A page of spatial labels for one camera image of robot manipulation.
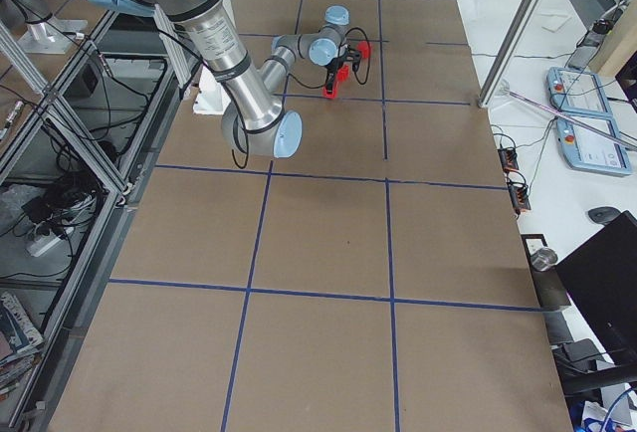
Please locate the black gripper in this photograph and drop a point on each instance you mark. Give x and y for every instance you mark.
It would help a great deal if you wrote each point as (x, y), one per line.
(332, 74)

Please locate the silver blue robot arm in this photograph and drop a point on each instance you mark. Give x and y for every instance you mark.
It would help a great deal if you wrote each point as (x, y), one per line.
(255, 122)

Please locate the long grabber stick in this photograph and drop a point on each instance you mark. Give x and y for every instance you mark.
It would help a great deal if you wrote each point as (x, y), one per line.
(504, 90)

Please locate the orange black connector box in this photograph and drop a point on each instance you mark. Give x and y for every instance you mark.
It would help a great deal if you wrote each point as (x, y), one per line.
(509, 159)

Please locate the teach pendant tablet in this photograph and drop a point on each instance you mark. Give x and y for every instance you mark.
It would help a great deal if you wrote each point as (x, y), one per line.
(577, 91)
(588, 151)

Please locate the metal cup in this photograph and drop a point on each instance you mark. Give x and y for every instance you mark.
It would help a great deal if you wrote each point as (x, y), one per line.
(543, 259)

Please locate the black computer mouse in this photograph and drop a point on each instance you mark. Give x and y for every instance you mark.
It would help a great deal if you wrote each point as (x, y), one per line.
(603, 215)

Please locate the black laptop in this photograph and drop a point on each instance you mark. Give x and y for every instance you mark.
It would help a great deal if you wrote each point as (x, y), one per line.
(600, 278)

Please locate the white power strip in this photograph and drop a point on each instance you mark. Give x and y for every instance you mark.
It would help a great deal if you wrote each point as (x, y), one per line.
(42, 244)

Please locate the stack of magazines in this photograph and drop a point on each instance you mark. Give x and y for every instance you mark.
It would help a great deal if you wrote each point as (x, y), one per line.
(21, 342)

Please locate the aluminium frame post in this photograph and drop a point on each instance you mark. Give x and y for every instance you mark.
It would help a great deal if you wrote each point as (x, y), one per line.
(507, 50)

